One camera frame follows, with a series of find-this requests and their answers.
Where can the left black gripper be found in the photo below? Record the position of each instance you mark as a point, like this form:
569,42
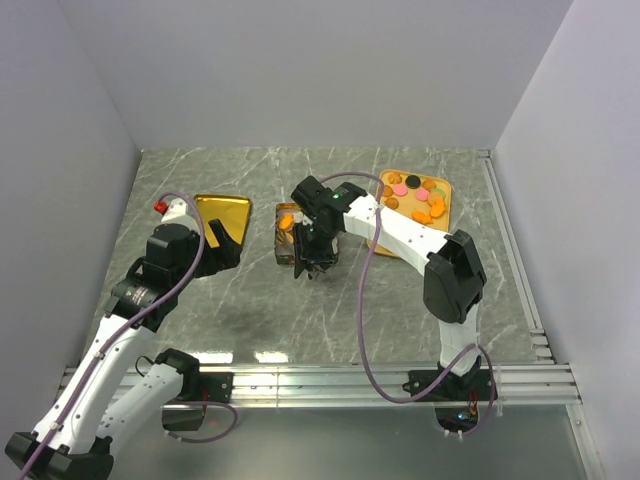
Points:
226,255

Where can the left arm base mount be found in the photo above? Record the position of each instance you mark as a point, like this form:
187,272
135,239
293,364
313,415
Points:
196,386

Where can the flower shaped butter cookie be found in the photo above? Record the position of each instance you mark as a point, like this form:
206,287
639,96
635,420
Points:
394,178

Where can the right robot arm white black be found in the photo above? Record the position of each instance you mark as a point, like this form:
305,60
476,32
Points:
452,272

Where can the black sandwich cookie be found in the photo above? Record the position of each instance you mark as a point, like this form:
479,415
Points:
413,181

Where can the gold tin lid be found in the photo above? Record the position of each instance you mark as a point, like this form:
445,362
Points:
231,210

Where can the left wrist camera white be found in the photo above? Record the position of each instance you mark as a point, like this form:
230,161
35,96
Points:
176,211

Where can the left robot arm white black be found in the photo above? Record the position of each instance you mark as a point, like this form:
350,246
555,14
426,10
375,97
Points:
81,434

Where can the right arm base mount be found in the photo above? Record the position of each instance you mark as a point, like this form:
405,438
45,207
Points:
473,386

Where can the aluminium mounting rail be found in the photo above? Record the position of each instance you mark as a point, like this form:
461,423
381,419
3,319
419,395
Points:
346,385

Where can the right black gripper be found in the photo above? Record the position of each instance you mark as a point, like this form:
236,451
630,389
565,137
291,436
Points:
304,253

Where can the pink round cookie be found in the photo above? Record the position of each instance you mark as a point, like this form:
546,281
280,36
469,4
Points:
400,189

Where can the green cookie tin box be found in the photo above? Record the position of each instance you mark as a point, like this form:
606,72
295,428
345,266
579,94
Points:
284,241

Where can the yellow cookie tray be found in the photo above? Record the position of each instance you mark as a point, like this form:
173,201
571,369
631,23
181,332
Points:
429,205

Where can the orange shaped cookie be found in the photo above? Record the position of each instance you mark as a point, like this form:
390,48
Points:
286,222

